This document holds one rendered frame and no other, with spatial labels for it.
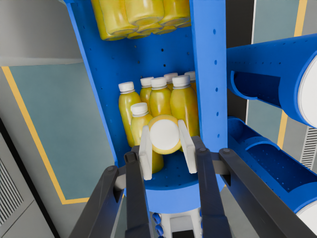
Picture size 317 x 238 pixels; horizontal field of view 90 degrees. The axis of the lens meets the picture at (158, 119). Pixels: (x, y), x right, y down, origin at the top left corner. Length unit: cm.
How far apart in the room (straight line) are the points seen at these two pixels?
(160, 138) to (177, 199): 16
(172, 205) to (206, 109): 19
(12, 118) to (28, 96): 30
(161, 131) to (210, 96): 11
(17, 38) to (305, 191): 121
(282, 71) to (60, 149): 187
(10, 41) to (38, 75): 104
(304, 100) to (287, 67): 11
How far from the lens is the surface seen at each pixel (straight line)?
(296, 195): 88
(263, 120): 190
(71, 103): 170
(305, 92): 59
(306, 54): 61
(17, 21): 83
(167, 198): 33
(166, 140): 20
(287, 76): 61
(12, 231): 224
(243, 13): 149
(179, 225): 84
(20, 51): 78
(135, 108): 37
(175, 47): 49
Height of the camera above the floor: 146
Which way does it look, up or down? 70 degrees down
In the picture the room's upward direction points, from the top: 177 degrees clockwise
